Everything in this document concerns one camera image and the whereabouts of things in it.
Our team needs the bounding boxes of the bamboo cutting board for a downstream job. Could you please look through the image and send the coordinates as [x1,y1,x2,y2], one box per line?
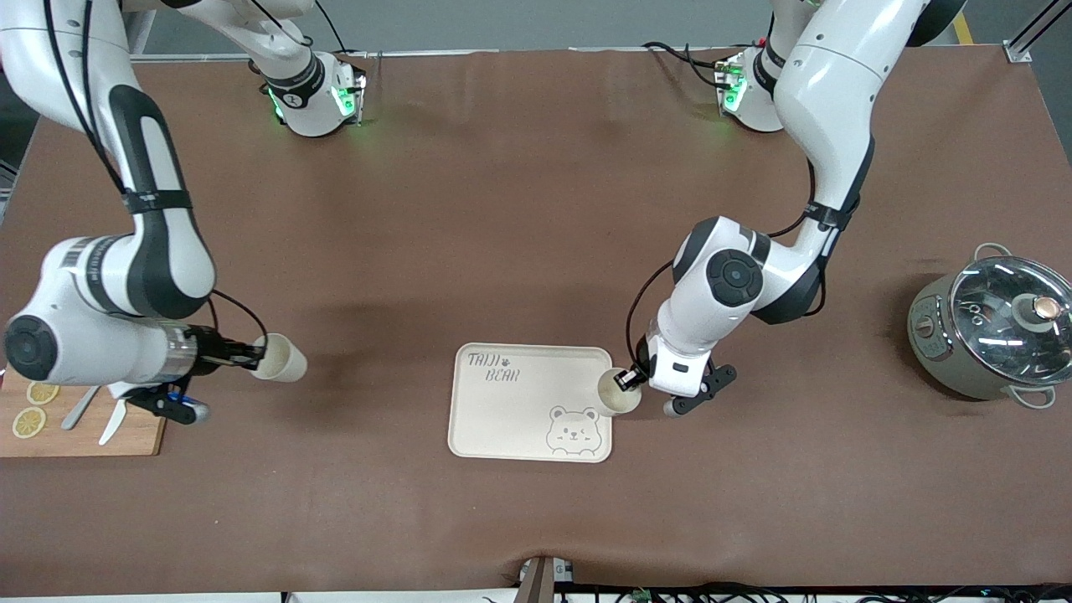
[0,367,167,457]

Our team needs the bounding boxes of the black left base cable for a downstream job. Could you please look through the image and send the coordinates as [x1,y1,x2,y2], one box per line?
[642,39,740,90]

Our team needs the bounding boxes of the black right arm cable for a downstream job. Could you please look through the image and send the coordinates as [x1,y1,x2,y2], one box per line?
[42,0,271,353]

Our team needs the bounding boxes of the glass pot lid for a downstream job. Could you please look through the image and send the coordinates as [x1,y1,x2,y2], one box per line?
[951,255,1072,386]

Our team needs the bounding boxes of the white plastic knife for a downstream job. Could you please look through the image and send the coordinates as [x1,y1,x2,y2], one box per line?
[99,397,129,446]

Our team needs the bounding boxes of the black base cable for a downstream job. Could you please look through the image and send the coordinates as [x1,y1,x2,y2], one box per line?
[314,0,354,55]
[642,39,740,90]

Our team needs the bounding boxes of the brown table mat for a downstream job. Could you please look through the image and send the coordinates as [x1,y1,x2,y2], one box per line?
[0,46,1072,597]

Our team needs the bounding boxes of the grey plastic knife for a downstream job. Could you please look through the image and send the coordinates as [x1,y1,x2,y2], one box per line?
[61,385,102,431]

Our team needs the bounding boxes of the aluminium frame profile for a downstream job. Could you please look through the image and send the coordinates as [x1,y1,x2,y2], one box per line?
[1003,0,1072,64]

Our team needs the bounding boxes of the grey-green electric cooking pot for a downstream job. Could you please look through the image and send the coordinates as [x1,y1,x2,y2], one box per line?
[908,243,1072,410]

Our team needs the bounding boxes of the cream bear print tray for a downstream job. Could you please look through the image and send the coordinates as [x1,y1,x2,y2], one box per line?
[447,343,613,463]

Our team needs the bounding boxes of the white IKEA cup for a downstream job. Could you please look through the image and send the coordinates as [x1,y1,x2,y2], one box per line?
[596,367,643,417]
[251,333,308,384]

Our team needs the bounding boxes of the black right base cable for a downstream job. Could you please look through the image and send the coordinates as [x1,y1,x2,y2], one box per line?
[314,0,354,55]

